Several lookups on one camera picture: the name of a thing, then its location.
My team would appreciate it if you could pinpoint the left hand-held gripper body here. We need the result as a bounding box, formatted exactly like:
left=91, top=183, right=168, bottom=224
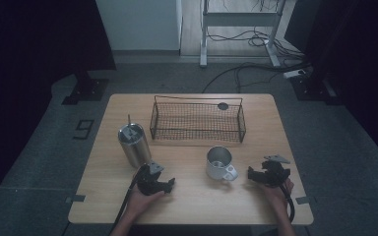
left=136, top=160, right=167, bottom=197

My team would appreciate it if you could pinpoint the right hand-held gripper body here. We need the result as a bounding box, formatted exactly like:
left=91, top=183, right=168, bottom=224
left=258, top=154, right=291, bottom=189

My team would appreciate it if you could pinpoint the silver metal mug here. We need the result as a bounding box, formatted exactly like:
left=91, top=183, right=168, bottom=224
left=206, top=146, right=239, bottom=182

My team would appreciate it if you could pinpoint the steel tumbler with straw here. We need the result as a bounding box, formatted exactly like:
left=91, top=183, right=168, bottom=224
left=117, top=114, right=153, bottom=169

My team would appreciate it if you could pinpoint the dark wire mesh basket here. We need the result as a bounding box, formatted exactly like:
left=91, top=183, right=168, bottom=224
left=149, top=94, right=247, bottom=145

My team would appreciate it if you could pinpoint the person's left hand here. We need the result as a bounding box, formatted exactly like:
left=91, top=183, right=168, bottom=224
left=125, top=183, right=165, bottom=220

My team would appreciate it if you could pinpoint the person's right hand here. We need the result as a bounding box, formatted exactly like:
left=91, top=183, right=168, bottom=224
left=263, top=177, right=295, bottom=214

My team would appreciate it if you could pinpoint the black stand base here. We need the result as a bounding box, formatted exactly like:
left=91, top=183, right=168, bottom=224
left=289, top=65, right=343, bottom=106
left=61, top=70, right=110, bottom=106

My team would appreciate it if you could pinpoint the white power strip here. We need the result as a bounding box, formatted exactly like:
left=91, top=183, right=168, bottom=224
left=283, top=68, right=307, bottom=80

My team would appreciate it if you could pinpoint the black curtain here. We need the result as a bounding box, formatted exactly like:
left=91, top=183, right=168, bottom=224
left=0, top=0, right=117, bottom=217
left=283, top=0, right=378, bottom=175

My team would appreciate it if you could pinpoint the white cabinet panel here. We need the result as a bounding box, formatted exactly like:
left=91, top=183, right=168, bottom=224
left=94, top=0, right=183, bottom=56

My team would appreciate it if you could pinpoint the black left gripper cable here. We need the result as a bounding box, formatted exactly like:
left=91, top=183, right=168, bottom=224
left=110, top=163, right=150, bottom=234

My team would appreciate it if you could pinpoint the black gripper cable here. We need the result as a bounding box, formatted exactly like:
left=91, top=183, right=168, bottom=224
left=279, top=178, right=296, bottom=224
left=110, top=163, right=150, bottom=234

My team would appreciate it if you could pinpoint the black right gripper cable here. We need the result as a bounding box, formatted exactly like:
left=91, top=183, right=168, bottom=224
left=279, top=178, right=296, bottom=224

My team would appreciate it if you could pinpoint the long black floor cable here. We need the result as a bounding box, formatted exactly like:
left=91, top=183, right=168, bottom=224
left=202, top=61, right=311, bottom=94

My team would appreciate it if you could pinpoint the tangle of black cables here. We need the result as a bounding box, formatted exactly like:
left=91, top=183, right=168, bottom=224
left=206, top=27, right=308, bottom=62

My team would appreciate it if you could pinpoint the white desk frame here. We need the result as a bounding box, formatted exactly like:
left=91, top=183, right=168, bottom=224
left=199, top=0, right=289, bottom=69

